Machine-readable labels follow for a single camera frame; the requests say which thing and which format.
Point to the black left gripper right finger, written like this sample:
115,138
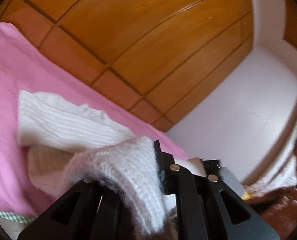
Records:
206,207

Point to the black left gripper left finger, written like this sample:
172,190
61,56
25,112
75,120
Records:
85,211

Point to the white knitted sweater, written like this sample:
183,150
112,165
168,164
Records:
68,143

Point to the green checkered sheet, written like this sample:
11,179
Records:
15,217

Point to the brown leather jacket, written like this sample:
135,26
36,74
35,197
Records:
279,209

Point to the pink bedspread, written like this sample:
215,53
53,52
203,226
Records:
23,67

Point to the wooden panelled headboard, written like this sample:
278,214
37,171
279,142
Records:
158,59

